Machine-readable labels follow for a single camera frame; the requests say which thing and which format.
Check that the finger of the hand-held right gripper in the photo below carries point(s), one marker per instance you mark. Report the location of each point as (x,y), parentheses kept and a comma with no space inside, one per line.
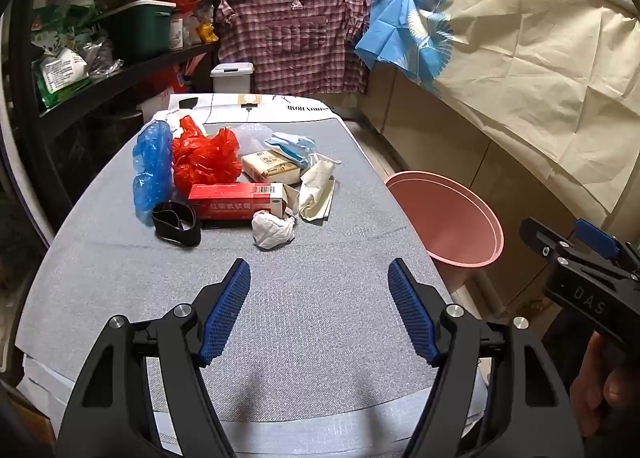
(597,238)
(537,235)

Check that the clear bubble plastic bag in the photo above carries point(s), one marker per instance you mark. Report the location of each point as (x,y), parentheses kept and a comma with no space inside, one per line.
(250,135)

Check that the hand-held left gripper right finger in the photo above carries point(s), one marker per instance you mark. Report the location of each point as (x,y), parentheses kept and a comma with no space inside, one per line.
(407,313)

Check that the orange bag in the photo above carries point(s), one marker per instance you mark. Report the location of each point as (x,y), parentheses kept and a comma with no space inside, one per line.
(182,82)

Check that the white lidded bin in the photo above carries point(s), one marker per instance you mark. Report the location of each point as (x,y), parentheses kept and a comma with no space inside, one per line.
(230,80)

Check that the blue and cream printed cloth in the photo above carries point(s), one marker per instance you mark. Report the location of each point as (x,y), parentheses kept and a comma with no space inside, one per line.
(525,62)

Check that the green storage box white lid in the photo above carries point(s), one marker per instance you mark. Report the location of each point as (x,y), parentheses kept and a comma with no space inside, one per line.
(135,32)

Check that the black shelf rack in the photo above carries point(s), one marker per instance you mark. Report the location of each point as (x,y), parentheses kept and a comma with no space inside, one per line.
(125,71)

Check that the blue face mask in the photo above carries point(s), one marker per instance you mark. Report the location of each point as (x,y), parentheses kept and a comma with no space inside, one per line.
(290,145)

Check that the red plastic bag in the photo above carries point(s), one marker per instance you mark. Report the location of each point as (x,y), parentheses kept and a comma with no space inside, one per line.
(205,157)

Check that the green and white packet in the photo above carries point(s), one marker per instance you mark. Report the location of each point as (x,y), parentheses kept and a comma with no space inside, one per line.
(55,72)

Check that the white printed sheet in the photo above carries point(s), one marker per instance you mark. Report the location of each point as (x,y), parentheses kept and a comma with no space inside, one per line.
(300,110)

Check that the red plaid shirt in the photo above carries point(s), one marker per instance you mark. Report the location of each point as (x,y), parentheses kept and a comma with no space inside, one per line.
(300,37)

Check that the cream paper bag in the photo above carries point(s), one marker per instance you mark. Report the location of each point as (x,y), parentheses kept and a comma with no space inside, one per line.
(315,193)

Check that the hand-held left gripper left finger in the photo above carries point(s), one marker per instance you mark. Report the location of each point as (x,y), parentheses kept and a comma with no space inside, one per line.
(225,313)

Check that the person's right hand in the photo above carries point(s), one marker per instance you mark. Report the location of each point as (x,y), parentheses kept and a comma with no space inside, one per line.
(590,388)

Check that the pink plastic bin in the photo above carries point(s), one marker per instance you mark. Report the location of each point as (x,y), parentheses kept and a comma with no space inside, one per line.
(450,228)

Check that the blue plastic bag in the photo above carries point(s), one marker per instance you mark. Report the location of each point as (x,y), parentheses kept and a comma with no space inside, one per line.
(150,167)

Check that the crumpled white tissue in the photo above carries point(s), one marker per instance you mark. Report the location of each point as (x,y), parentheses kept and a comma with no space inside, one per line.
(270,233)

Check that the red medicine box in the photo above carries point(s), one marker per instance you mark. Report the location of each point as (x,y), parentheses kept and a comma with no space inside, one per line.
(225,203)

